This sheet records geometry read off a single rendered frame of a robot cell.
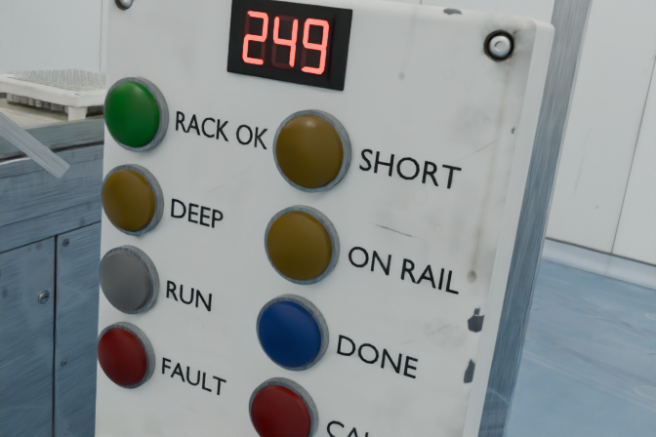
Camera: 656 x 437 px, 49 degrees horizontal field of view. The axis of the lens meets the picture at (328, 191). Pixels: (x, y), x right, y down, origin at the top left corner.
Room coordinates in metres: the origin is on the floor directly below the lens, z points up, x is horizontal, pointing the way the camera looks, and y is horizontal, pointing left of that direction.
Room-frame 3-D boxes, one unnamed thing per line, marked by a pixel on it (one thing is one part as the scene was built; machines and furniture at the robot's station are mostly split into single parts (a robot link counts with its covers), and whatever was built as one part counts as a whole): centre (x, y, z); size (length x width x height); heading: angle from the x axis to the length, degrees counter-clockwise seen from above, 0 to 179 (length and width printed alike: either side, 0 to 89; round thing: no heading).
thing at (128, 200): (0.28, 0.08, 1.04); 0.03 x 0.01 x 0.03; 66
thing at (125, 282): (0.28, 0.08, 1.00); 0.03 x 0.01 x 0.03; 66
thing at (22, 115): (1.32, 0.49, 0.87); 0.24 x 0.24 x 0.02; 66
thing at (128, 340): (0.28, 0.08, 0.96); 0.03 x 0.01 x 0.03; 66
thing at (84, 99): (1.32, 0.49, 0.92); 0.25 x 0.24 x 0.02; 66
